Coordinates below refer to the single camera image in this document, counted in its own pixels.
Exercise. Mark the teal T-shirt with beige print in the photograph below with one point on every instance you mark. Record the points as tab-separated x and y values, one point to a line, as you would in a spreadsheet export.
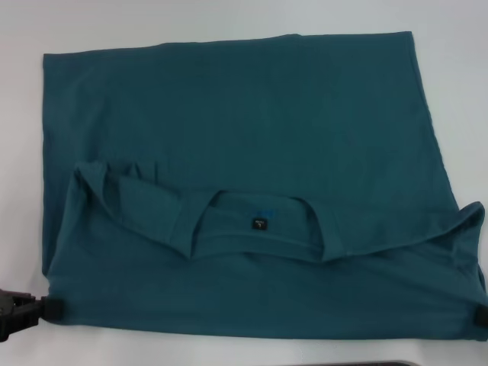
248	133

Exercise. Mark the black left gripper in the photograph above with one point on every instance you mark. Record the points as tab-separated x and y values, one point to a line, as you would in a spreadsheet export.
13	314

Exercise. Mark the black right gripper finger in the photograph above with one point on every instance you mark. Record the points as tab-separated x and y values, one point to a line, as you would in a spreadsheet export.
482	316

